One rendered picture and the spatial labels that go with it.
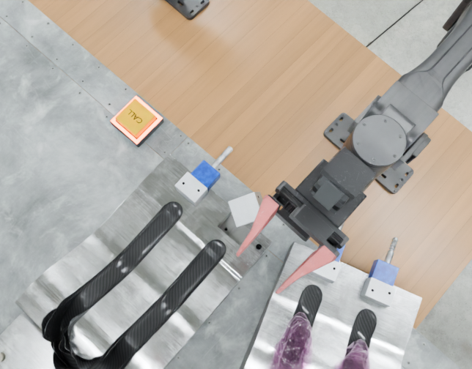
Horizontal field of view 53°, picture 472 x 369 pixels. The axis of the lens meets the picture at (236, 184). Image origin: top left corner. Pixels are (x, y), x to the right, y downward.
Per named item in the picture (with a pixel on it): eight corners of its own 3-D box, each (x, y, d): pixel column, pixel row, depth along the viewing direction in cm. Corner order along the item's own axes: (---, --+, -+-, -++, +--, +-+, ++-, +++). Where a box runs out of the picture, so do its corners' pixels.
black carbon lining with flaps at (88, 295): (171, 198, 92) (166, 186, 82) (234, 253, 89) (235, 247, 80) (37, 341, 84) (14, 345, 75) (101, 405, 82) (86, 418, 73)
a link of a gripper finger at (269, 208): (270, 283, 53) (325, 222, 54) (222, 239, 54) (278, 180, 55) (265, 285, 59) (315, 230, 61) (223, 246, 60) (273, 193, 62)
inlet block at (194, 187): (221, 144, 95) (220, 135, 90) (240, 159, 95) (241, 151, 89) (177, 192, 93) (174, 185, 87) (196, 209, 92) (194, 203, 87)
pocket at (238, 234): (233, 212, 93) (233, 208, 89) (253, 230, 92) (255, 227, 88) (218, 229, 92) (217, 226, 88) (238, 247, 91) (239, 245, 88)
